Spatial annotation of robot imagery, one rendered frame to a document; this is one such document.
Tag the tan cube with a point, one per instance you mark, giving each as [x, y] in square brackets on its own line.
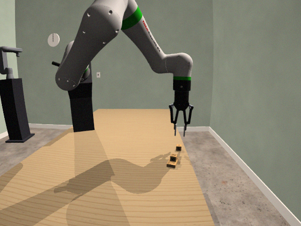
[178, 147]
[173, 157]

